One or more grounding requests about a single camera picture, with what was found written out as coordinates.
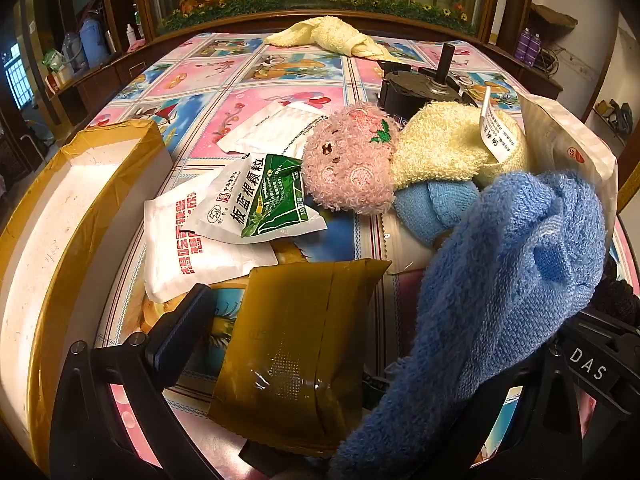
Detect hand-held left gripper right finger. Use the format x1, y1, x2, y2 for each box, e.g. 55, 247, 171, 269
465, 345, 588, 480

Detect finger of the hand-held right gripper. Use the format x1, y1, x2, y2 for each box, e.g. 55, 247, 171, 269
552, 310, 640, 403

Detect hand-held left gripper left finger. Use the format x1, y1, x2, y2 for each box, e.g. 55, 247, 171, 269
52, 284, 221, 480

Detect large blue towel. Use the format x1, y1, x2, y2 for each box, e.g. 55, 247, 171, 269
330, 170, 608, 480

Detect yellow taped cardboard box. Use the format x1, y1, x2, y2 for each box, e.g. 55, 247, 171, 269
0, 120, 173, 463

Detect green white medicine packet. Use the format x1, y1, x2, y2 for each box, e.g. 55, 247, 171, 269
192, 152, 328, 246

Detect white paper pouch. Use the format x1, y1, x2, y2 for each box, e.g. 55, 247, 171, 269
520, 92, 619, 261

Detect pink plush toy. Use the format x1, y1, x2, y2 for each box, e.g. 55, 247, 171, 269
302, 102, 401, 216

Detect yellow towel with label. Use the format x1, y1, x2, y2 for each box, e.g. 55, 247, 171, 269
390, 85, 532, 192

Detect white packet with red print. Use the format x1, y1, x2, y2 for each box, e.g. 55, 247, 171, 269
144, 172, 278, 304

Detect brown translucent packet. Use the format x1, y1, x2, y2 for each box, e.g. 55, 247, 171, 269
207, 258, 392, 457

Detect small blue cloth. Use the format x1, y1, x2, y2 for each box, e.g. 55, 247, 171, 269
394, 180, 479, 247

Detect small white sachet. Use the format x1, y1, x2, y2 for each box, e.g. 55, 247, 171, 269
217, 102, 328, 158

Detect pair of dark shoes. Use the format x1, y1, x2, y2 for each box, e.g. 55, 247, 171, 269
596, 100, 634, 132

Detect cartoon printed tablecloth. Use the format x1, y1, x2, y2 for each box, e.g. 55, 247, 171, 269
85, 30, 640, 480

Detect clear water bottle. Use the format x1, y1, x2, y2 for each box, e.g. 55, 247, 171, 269
62, 32, 89, 74

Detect blue thermos bottle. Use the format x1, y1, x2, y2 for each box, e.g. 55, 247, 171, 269
80, 16, 109, 69

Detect purple spray cans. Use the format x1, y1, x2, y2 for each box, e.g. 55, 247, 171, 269
517, 30, 544, 69

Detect black electric motor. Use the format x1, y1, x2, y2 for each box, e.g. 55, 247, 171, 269
376, 42, 477, 117

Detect rolled yellow towel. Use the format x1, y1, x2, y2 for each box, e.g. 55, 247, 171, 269
264, 16, 402, 62

